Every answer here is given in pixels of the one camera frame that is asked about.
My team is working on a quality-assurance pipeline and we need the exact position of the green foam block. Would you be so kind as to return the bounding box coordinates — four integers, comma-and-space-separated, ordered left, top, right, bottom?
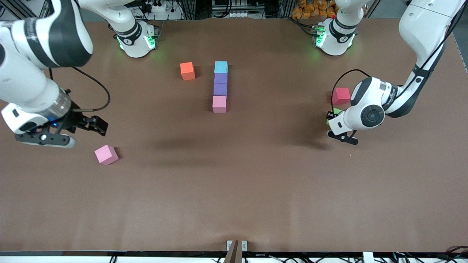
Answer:
326, 107, 343, 125

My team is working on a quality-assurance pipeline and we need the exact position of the brown camera post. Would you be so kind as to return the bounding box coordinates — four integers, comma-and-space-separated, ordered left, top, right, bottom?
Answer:
223, 240, 244, 263

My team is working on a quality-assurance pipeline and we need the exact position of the black cable bundle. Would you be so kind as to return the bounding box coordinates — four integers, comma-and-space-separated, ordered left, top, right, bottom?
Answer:
393, 245, 468, 263

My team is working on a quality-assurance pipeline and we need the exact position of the white power strip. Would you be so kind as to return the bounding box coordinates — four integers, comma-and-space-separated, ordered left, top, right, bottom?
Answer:
141, 0, 175, 14
211, 10, 256, 19

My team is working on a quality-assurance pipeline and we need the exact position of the orange packets pile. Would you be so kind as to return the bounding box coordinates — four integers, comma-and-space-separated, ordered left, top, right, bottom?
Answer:
291, 0, 339, 19

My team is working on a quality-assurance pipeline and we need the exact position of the orange foam block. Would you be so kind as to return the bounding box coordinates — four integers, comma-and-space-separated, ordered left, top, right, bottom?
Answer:
180, 62, 196, 81

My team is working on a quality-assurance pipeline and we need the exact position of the metal mounting bracket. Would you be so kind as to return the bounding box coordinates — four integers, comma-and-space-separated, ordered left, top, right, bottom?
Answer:
227, 240, 248, 252

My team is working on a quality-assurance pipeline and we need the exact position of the large table cover sheet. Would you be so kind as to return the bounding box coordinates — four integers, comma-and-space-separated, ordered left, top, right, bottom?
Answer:
0, 18, 468, 253

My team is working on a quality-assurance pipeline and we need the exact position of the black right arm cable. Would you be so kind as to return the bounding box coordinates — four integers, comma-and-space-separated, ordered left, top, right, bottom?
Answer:
48, 67, 111, 112

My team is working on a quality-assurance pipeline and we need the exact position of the pink foam block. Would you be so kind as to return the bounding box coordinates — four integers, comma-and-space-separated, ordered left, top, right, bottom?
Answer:
94, 144, 120, 166
212, 95, 227, 114

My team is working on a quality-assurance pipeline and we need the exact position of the red foam block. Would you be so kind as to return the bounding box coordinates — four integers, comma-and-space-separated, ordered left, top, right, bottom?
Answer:
332, 87, 351, 105

